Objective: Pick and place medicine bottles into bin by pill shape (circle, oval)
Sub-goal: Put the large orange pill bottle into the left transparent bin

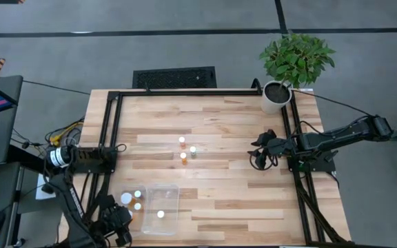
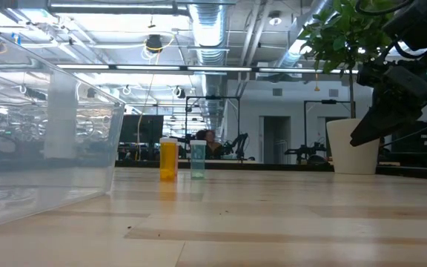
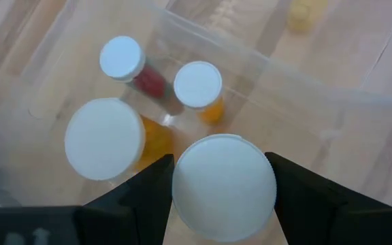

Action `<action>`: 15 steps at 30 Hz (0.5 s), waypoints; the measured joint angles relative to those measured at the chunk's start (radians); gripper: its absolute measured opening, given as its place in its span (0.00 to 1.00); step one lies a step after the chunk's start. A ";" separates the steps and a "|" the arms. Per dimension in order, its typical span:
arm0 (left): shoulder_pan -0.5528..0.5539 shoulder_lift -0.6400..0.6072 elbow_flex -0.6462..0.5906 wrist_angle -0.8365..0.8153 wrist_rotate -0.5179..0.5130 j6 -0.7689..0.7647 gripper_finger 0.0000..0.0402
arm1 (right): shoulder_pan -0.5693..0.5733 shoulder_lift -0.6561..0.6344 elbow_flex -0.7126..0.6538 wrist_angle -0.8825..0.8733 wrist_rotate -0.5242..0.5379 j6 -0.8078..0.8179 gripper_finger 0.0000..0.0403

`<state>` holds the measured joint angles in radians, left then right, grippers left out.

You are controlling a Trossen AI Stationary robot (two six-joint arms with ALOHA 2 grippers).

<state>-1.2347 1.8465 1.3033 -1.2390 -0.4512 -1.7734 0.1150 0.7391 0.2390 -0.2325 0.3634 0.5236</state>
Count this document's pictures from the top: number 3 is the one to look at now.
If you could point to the clear plastic bin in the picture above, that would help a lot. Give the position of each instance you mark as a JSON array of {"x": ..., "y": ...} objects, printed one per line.
[
  {"x": 46, "y": 68},
  {"x": 267, "y": 24}
]

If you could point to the pale yellow pill bottle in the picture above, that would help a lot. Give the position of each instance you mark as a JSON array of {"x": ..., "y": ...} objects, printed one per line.
[{"x": 305, "y": 18}]

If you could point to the small orange bottle orange pills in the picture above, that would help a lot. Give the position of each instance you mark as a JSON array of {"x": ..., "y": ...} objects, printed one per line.
[{"x": 197, "y": 85}]

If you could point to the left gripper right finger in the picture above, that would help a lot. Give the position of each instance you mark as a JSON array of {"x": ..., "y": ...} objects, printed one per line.
[{"x": 318, "y": 217}]

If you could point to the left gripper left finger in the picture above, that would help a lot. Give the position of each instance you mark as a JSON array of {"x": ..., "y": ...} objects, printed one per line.
[{"x": 141, "y": 211}]

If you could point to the large orange pill bottle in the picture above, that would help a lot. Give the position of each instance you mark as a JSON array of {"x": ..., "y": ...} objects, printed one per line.
[
  {"x": 104, "y": 137},
  {"x": 223, "y": 187}
]

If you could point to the clear bottle red pills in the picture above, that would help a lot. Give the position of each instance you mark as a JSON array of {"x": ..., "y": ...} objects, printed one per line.
[{"x": 121, "y": 58}]

